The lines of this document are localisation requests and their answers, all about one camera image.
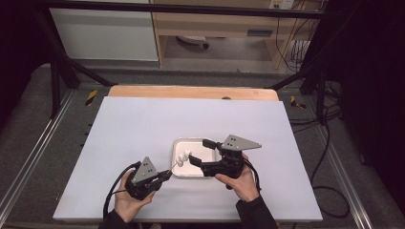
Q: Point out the white metal tray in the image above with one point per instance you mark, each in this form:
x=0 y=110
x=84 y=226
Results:
x=203 y=159

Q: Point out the person's right hand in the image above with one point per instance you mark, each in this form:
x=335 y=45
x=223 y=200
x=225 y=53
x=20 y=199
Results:
x=242 y=186

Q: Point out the office chair base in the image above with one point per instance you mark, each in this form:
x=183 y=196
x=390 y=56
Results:
x=194 y=39

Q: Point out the person's left hand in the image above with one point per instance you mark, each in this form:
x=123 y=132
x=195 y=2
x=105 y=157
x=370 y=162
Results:
x=130 y=205

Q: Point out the wall power outlet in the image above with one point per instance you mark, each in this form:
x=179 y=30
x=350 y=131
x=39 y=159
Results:
x=281 y=4

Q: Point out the aluminium rail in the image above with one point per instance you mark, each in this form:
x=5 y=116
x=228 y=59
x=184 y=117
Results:
x=347 y=178
x=31 y=149

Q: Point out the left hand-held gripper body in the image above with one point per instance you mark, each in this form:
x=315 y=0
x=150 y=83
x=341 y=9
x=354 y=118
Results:
x=143 y=178

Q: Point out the black metal frame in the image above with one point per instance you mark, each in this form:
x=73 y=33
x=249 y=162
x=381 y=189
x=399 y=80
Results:
x=178 y=11

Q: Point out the white marshmallow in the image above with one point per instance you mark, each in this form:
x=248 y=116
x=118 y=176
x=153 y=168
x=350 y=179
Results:
x=185 y=156
x=181 y=162

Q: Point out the wooden skewer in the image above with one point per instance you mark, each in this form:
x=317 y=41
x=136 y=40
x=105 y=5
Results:
x=174 y=166

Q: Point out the wooden desk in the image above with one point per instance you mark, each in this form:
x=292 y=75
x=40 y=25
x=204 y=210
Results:
x=216 y=25

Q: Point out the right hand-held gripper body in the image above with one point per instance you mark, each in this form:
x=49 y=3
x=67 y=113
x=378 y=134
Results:
x=232 y=159

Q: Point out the white cabinet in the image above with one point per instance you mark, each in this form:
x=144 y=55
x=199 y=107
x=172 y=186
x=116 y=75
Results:
x=102 y=35

